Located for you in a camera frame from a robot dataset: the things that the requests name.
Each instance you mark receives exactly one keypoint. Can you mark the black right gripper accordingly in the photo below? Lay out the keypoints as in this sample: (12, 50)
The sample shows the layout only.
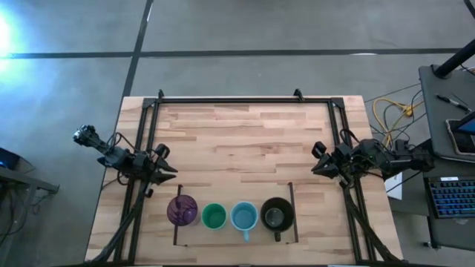
(341, 161)

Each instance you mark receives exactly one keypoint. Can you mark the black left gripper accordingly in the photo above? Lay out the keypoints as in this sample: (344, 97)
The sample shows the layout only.
(146, 167)

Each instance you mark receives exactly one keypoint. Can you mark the purple translucent tumbler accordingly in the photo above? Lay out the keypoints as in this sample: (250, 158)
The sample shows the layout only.
(182, 210)

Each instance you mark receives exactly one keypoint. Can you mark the green plastic cup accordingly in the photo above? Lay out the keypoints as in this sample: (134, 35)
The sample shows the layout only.
(214, 217)

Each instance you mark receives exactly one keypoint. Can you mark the light blue plastic mug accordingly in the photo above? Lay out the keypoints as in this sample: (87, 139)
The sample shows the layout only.
(244, 217)

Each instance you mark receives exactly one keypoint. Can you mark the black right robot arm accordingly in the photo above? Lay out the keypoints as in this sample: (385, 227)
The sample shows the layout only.
(389, 159)

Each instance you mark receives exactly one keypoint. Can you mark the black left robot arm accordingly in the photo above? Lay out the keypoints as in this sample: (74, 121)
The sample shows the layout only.
(111, 154)

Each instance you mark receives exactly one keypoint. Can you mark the black mug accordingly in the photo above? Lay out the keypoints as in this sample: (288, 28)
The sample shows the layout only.
(276, 217)

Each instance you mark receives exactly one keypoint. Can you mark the white paper sheet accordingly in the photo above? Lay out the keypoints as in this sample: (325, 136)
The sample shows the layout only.
(394, 187)

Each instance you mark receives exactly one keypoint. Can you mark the black power adapter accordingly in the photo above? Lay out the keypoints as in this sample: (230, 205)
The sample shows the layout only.
(401, 145)

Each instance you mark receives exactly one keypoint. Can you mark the grey desk top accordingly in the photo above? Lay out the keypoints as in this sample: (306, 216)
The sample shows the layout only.
(434, 122)

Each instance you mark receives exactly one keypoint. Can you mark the black backlit keyboard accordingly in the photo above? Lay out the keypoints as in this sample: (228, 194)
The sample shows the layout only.
(452, 196)

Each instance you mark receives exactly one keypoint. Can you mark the grey side table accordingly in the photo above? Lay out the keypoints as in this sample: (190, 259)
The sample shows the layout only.
(26, 180)

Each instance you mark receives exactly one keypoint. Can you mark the tablet with black case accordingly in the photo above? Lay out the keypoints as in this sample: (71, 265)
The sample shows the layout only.
(462, 135)

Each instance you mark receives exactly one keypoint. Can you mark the grey keyboard desk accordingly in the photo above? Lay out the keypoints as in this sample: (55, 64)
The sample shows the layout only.
(451, 231)

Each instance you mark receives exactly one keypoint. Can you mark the black pen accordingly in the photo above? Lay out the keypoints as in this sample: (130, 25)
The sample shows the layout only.
(452, 102)

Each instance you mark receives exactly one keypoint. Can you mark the black round pole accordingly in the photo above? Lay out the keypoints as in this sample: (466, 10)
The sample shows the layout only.
(454, 59)

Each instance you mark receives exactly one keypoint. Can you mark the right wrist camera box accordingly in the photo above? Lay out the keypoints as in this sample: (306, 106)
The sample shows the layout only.
(319, 149)

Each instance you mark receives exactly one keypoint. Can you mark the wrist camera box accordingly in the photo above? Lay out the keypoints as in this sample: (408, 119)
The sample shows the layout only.
(319, 149)
(162, 150)

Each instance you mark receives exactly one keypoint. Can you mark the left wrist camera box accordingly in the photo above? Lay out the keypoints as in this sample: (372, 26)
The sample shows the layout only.
(162, 150)

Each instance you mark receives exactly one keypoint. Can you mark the black aluminium table frame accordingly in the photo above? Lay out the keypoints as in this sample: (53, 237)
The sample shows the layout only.
(241, 100)

